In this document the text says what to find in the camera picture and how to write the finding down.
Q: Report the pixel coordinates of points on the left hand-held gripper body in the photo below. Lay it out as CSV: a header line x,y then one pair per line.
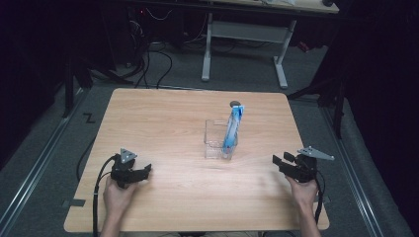
x,y
122,171

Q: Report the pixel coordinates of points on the black metal stand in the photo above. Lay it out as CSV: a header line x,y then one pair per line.
x,y
338,108
68,89

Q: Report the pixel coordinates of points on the clear plastic box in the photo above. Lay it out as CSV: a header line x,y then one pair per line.
x,y
214,141

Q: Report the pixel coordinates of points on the person's left hand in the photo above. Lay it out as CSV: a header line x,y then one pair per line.
x,y
116,199

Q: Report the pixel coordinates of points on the white frame wooden desk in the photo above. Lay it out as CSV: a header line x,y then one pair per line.
x,y
245,31

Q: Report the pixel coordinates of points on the metal floor rail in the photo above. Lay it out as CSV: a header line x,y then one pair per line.
x,y
36,171
352,184

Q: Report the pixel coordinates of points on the blue white toothpaste tube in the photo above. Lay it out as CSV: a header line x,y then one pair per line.
x,y
232,130

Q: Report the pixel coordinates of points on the person's right hand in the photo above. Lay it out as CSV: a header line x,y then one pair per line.
x,y
305,194

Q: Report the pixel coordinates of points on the dark round table hole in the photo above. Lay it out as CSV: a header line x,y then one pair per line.
x,y
234,103

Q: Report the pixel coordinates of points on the small red object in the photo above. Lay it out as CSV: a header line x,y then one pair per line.
x,y
303,46

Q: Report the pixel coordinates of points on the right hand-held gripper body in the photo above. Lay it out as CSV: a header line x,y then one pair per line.
x,y
304,169

